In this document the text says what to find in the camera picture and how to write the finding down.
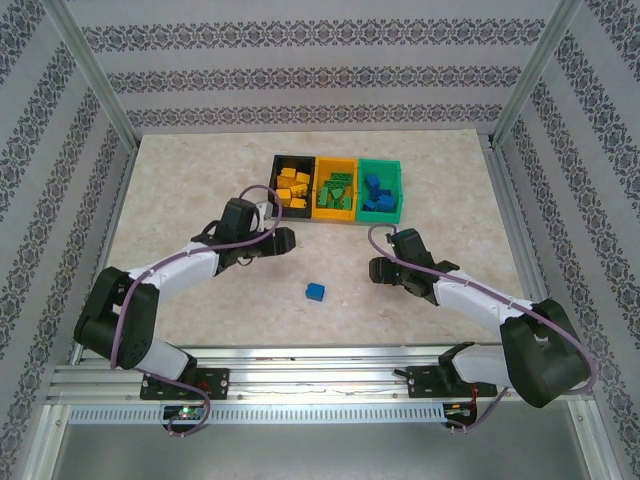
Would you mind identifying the aluminium side rail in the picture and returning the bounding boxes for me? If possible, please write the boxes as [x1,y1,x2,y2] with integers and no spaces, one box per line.
[47,144,139,401]
[482,134,594,361]

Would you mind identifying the arm wrist camera box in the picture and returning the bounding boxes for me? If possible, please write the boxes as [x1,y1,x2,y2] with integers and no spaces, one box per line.
[219,197,276,237]
[393,228,434,267]

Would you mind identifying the black plastic bin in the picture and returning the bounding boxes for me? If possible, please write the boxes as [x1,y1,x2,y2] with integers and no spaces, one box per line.
[268,154,317,221]

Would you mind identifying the right arm wrist camera box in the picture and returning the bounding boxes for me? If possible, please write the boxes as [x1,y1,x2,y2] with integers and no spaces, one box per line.
[393,228,434,267]

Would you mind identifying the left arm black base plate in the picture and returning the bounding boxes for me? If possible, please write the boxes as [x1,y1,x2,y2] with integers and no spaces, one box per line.
[141,367,230,401]

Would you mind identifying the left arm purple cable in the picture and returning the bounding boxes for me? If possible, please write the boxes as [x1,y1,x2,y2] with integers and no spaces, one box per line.
[110,184,286,439]

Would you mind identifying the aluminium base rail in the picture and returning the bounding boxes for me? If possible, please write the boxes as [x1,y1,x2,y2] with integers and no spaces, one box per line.
[47,344,594,407]

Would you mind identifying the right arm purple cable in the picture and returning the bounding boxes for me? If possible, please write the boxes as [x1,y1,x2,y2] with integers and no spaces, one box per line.
[367,224,597,436]

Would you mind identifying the slotted grey cable duct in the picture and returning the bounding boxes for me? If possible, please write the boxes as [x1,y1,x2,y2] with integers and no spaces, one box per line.
[67,403,447,425]

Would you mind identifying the left arm wrist camera box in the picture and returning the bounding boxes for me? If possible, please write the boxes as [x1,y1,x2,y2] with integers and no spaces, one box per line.
[219,197,276,237]

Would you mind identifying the yellow plastic bin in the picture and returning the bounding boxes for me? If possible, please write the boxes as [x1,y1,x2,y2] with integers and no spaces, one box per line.
[312,156,360,222]

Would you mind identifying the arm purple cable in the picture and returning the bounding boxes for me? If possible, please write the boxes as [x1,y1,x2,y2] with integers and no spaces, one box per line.
[367,224,597,436]
[110,184,286,439]

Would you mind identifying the short aluminium frame post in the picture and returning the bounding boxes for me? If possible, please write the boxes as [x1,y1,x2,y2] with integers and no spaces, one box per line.
[569,399,624,480]
[22,404,71,480]

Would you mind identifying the green plastic bin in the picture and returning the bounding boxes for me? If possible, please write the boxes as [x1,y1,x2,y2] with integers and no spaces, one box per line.
[355,158,404,225]

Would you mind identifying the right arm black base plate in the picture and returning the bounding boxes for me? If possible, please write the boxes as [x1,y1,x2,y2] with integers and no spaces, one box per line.
[407,364,495,400]

